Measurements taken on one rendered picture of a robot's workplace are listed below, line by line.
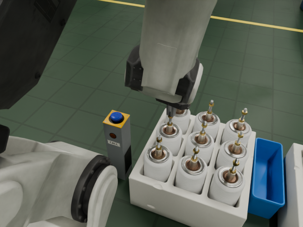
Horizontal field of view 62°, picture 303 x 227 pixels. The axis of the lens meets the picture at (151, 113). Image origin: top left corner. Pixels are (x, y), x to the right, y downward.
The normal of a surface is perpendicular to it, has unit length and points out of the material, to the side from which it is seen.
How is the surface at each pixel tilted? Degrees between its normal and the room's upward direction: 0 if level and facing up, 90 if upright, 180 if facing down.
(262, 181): 0
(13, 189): 90
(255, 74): 0
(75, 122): 0
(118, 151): 90
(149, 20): 89
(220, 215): 90
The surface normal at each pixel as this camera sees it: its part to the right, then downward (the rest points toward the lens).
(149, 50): -0.72, 0.47
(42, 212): 0.94, 0.25
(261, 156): -0.33, 0.60
